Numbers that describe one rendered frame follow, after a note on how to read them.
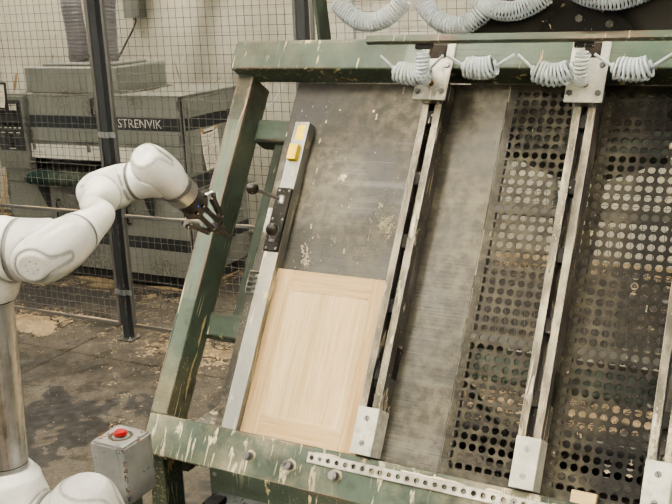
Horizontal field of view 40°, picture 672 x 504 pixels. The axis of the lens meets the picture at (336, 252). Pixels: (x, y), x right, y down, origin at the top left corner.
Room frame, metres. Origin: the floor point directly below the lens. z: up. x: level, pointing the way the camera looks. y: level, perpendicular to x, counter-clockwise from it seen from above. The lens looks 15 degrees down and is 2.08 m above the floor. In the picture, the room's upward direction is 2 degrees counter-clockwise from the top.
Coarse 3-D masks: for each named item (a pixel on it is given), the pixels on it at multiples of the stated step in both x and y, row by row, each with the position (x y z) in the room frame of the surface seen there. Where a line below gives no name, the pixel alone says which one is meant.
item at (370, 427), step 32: (416, 64) 2.57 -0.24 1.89; (448, 64) 2.66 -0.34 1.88; (416, 96) 2.66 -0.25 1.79; (448, 96) 2.70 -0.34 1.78; (416, 160) 2.59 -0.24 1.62; (416, 192) 2.58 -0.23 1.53; (416, 224) 2.48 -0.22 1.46; (416, 256) 2.47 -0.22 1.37; (384, 288) 2.42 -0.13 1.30; (384, 320) 2.37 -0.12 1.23; (384, 352) 2.32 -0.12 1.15; (384, 384) 2.28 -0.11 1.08; (384, 416) 2.27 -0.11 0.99; (352, 448) 2.22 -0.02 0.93
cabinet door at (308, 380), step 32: (288, 288) 2.61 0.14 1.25; (320, 288) 2.56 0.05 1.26; (352, 288) 2.52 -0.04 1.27; (288, 320) 2.56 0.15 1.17; (320, 320) 2.51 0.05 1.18; (352, 320) 2.47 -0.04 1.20; (288, 352) 2.50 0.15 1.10; (320, 352) 2.46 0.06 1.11; (352, 352) 2.42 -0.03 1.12; (256, 384) 2.49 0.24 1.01; (288, 384) 2.45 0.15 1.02; (320, 384) 2.41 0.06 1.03; (352, 384) 2.37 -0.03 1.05; (256, 416) 2.43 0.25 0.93; (288, 416) 2.40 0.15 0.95; (320, 416) 2.36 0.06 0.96; (352, 416) 2.32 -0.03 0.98
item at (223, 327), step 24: (264, 120) 3.04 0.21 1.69; (264, 144) 3.02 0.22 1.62; (528, 144) 2.59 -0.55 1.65; (264, 216) 2.86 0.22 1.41; (240, 288) 2.76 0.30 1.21; (216, 312) 2.74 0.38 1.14; (240, 312) 2.72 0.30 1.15; (216, 336) 2.69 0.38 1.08; (504, 360) 2.28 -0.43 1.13; (576, 384) 2.17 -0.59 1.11; (600, 384) 2.15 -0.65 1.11
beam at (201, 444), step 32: (160, 416) 2.53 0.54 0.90; (160, 448) 2.47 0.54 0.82; (192, 448) 2.43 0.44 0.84; (224, 448) 2.39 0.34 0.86; (256, 448) 2.35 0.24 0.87; (288, 448) 2.31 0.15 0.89; (320, 448) 2.28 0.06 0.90; (288, 480) 2.26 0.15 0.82; (320, 480) 2.23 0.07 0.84; (352, 480) 2.19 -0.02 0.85; (384, 480) 2.16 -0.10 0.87; (416, 480) 2.12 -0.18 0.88
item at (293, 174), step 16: (304, 144) 2.83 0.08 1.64; (288, 160) 2.82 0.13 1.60; (304, 160) 2.82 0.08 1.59; (288, 176) 2.79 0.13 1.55; (288, 224) 2.72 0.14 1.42; (272, 256) 2.66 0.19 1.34; (272, 272) 2.64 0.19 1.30; (256, 288) 2.63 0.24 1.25; (272, 288) 2.62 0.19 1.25; (256, 304) 2.60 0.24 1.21; (256, 320) 2.57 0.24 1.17; (256, 336) 2.55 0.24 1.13; (240, 352) 2.54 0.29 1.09; (256, 352) 2.53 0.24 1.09; (240, 368) 2.51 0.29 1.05; (240, 384) 2.49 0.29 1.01; (240, 400) 2.46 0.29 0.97; (224, 416) 2.45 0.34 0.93; (240, 416) 2.44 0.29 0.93
